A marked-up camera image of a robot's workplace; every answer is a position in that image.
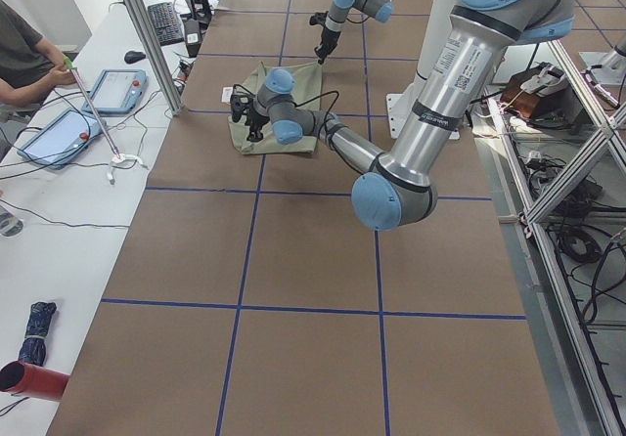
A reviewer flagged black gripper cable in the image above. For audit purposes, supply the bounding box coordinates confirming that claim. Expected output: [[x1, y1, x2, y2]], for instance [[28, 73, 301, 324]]
[[292, 90, 340, 137]]

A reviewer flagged black keyboard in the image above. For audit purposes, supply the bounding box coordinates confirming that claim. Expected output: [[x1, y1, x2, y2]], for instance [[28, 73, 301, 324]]
[[147, 2, 184, 46]]

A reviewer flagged grabber stick with green handle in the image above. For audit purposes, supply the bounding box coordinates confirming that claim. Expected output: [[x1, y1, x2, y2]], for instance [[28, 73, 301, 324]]
[[64, 56, 148, 185]]

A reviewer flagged red cylinder tube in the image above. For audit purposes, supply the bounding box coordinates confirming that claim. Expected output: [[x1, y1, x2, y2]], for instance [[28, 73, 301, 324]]
[[1, 361, 69, 402]]

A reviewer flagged aluminium frame post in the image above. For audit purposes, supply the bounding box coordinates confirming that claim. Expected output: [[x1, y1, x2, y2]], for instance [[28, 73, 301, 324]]
[[123, 0, 183, 116]]

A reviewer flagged white shirt hang tag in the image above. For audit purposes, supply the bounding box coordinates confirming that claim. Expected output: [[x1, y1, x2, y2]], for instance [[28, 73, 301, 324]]
[[221, 86, 234, 104]]

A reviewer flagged near blue teach pendant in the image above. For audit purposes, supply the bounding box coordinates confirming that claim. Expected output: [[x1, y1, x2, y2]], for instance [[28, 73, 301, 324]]
[[18, 109, 101, 169]]

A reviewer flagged olive green long-sleeve shirt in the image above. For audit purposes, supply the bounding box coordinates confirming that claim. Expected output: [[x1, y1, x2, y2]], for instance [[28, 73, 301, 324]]
[[228, 63, 325, 155]]

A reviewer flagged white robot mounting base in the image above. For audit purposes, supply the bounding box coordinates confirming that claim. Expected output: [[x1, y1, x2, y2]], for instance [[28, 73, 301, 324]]
[[384, 0, 464, 141]]

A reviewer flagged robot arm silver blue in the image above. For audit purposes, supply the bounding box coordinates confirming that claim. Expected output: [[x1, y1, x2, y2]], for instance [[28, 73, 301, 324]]
[[309, 0, 394, 65], [230, 0, 574, 231]]

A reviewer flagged black computer mouse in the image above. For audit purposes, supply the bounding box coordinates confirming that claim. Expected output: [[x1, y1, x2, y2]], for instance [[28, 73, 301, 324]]
[[123, 51, 146, 65]]

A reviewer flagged blue teach pendant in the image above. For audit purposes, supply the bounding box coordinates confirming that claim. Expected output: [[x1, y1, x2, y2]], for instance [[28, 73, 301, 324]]
[[18, 109, 101, 169], [89, 69, 147, 116]]

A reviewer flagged far blue teach pendant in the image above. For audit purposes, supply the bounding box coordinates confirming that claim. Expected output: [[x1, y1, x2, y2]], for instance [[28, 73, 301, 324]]
[[89, 69, 147, 116]]

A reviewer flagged folded dark blue umbrella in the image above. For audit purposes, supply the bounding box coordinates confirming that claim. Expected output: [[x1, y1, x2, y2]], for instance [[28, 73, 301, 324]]
[[19, 301, 57, 367]]

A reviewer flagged seated person in grey shirt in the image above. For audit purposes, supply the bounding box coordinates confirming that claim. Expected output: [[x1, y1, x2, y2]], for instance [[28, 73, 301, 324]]
[[1, 1, 75, 109]]

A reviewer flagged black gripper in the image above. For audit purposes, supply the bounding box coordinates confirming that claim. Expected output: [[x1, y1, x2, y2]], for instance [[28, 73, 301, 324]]
[[230, 93, 268, 142], [309, 12, 339, 65]]

